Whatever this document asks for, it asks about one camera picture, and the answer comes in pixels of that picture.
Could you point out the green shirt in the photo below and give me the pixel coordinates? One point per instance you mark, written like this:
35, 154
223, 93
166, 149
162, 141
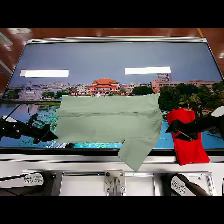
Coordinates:
110, 116

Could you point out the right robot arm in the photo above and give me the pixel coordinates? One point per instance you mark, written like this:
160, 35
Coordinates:
203, 125

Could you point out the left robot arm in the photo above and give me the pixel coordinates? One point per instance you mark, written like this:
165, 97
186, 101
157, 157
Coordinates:
23, 129

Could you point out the red garment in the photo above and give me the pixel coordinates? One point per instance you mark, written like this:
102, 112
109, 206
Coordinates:
190, 150

